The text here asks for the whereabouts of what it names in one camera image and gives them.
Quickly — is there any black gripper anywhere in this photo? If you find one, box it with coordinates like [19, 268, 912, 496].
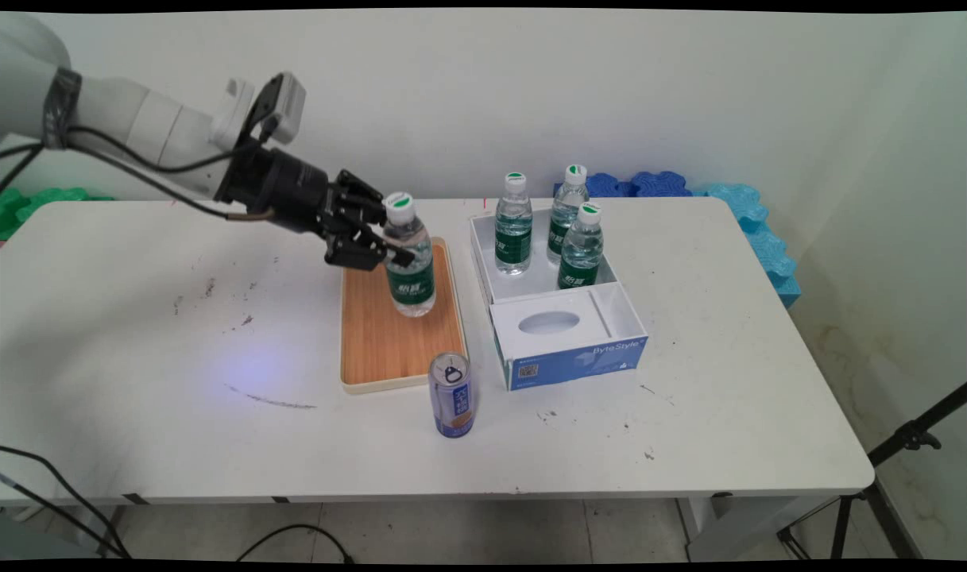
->
[217, 147, 416, 272]

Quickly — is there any green label water bottle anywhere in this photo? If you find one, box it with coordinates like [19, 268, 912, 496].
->
[547, 164, 591, 267]
[557, 202, 605, 291]
[382, 191, 436, 319]
[494, 172, 534, 276]

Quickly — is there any bamboo tray with cream rim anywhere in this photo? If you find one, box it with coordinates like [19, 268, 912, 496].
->
[339, 237, 470, 396]

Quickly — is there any blue drink can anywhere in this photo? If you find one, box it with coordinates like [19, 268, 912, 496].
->
[428, 352, 475, 439]

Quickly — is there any white and blue cardboard box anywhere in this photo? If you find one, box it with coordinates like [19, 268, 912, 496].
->
[469, 208, 649, 392]

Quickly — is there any dark blue foam piece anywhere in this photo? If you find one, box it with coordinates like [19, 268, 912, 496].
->
[553, 171, 695, 199]

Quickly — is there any green foam piece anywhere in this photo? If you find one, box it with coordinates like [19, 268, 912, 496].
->
[0, 187, 115, 241]

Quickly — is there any light blue foam piece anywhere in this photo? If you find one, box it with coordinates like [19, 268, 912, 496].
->
[690, 183, 802, 309]

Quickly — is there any black tripod stand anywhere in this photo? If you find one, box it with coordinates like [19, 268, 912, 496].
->
[777, 384, 967, 558]

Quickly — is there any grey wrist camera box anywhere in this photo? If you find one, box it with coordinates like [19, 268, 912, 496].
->
[249, 71, 308, 146]

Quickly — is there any black camera cable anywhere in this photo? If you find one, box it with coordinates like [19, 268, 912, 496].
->
[0, 75, 285, 191]

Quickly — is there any black floor cable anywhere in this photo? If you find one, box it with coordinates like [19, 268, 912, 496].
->
[0, 446, 133, 558]
[237, 523, 355, 563]

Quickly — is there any white table leg frame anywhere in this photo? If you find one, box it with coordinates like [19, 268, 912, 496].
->
[678, 495, 840, 562]

